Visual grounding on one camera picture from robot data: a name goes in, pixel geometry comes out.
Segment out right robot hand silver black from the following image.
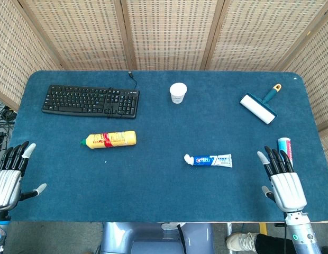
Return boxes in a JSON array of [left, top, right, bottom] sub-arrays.
[[257, 145, 308, 213]]

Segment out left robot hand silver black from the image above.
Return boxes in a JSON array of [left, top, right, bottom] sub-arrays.
[[0, 141, 48, 211]]

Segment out blue white toothpaste tube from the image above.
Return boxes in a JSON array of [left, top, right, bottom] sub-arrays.
[[184, 153, 233, 168]]

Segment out yellow bottle green cap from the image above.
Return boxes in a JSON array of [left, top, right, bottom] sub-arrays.
[[79, 130, 137, 150]]

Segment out pink white blue tube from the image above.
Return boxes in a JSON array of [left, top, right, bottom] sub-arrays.
[[277, 137, 294, 168]]

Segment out person leg black trousers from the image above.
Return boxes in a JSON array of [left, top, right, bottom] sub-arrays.
[[255, 233, 328, 254]]

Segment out white sneaker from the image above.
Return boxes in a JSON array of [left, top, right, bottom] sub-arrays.
[[226, 232, 260, 251]]

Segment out teal lint roller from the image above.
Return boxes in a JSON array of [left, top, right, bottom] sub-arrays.
[[239, 84, 282, 125]]

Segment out black computer keyboard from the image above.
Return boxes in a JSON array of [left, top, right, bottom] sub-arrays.
[[41, 84, 140, 119]]

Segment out blue table cover cloth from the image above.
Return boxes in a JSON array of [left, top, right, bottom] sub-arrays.
[[7, 70, 328, 223]]

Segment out white paper cup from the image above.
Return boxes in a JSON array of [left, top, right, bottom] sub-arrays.
[[169, 83, 187, 104]]

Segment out grey-blue robot torso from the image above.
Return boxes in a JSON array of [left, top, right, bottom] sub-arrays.
[[100, 222, 215, 254]]

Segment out woven bamboo folding screen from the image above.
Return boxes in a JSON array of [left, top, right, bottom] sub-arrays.
[[0, 0, 328, 138]]

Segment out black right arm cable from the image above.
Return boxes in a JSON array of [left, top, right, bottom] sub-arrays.
[[274, 222, 289, 254]]

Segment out black floor cables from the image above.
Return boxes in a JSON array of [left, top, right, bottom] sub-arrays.
[[0, 102, 18, 153]]

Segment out black keyboard cable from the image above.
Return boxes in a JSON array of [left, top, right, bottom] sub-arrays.
[[107, 70, 140, 119]]

